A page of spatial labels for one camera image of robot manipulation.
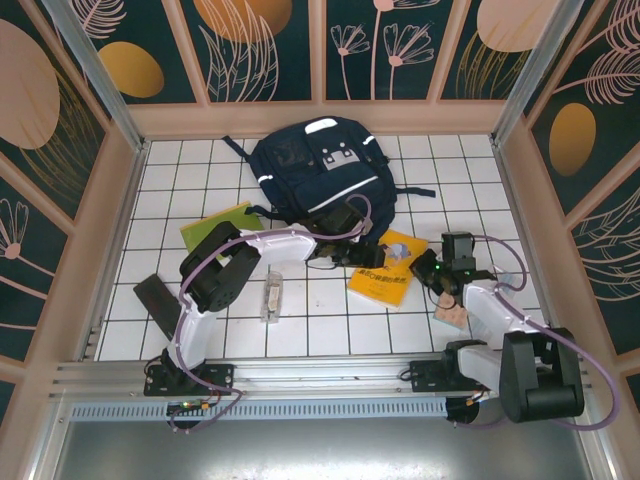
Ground yellow paperback book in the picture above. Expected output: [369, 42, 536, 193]
[347, 229, 430, 312]

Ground navy blue school backpack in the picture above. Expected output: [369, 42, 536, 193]
[221, 115, 437, 239]

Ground green design book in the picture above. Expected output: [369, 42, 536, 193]
[179, 200, 266, 256]

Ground transparent plastic pencil case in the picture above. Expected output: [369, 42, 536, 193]
[258, 270, 286, 326]

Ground pink waffle sponge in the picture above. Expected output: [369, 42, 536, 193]
[433, 294, 470, 331]

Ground grey metal plate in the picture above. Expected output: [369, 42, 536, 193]
[29, 418, 614, 480]

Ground small green circuit board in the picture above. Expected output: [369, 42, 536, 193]
[166, 398, 214, 417]

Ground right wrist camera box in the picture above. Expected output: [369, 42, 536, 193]
[441, 231, 477, 272]

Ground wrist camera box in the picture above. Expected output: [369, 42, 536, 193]
[441, 231, 477, 272]
[319, 204, 370, 237]

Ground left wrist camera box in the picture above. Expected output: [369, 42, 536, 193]
[319, 204, 370, 237]

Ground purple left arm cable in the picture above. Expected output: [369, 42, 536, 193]
[167, 193, 375, 435]

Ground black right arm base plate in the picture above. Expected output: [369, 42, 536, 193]
[408, 358, 466, 395]

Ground aluminium side rail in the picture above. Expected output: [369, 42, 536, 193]
[74, 141, 151, 362]
[491, 142, 571, 354]

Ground aluminium mounting rail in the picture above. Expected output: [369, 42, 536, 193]
[47, 353, 596, 400]

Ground grey slotted cable duct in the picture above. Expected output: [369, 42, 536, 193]
[69, 399, 450, 422]

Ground wall panel pink leaf fronds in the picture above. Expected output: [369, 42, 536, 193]
[571, 182, 640, 355]

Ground wall panel pink flowers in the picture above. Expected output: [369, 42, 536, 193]
[324, 0, 437, 103]

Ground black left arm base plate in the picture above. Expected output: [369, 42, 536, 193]
[143, 360, 236, 398]

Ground wall panel tall orange oval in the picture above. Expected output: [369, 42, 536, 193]
[529, 47, 640, 217]

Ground aluminium corner post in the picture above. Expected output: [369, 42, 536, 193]
[39, 0, 150, 153]
[491, 0, 587, 147]

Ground wall panel orange disc leaves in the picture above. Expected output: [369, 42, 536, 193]
[180, 0, 315, 104]

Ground wall panel pink feather leaf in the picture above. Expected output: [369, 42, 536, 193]
[519, 0, 640, 117]

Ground wall panel single pink flower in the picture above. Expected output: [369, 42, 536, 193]
[0, 174, 70, 304]

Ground wall panel pink curved lines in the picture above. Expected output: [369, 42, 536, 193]
[0, 272, 50, 362]

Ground wall panel large peach disc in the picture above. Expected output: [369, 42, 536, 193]
[0, 0, 111, 222]

